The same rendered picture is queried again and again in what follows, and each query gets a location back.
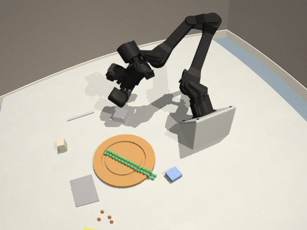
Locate orange round board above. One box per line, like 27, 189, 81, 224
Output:
93, 134, 155, 188

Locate light blue block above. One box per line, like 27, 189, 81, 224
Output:
165, 166, 182, 183

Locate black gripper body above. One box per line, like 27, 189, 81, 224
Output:
108, 63, 141, 107

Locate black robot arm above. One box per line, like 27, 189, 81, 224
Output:
106, 12, 222, 119

